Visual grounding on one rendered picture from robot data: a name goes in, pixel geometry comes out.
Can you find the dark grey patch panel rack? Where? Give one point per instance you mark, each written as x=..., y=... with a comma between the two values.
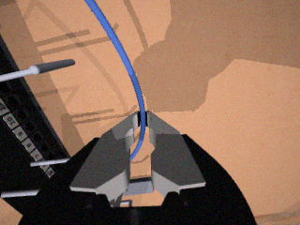
x=27, y=136

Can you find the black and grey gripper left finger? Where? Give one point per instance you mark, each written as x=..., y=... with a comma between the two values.
x=101, y=167

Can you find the blue cable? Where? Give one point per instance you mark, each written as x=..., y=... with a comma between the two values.
x=118, y=46

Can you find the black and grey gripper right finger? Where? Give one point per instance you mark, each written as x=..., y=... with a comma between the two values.
x=180, y=164

